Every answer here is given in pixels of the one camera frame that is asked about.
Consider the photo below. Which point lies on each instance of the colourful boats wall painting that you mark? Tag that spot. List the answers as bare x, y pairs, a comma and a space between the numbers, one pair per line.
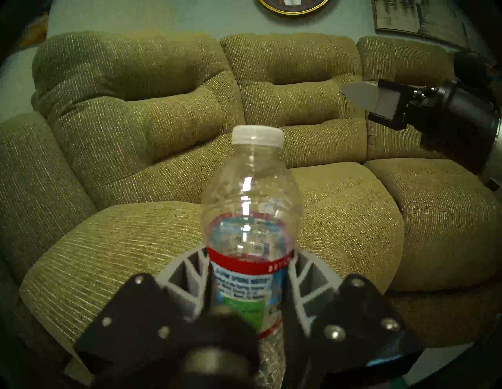
37, 31

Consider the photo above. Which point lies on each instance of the grey lake wall picture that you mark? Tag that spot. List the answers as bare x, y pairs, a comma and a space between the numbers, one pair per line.
411, 15

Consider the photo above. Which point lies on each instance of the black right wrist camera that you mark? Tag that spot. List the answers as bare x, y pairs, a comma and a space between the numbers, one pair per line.
470, 64

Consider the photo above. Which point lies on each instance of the olive green fabric sofa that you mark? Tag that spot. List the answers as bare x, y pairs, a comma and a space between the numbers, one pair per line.
117, 117

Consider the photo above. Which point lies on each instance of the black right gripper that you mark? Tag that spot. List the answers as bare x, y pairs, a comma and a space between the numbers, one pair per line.
459, 117

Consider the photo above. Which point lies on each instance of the gold-rimmed gear wall clock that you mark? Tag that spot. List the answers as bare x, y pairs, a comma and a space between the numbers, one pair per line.
298, 4

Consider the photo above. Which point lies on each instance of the clear red-banded water bottle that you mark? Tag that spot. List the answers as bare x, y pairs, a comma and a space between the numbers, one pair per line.
251, 196

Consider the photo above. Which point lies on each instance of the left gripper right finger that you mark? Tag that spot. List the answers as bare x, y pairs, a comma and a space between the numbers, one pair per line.
353, 313

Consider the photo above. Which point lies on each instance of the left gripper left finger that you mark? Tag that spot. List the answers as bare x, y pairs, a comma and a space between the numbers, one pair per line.
129, 321

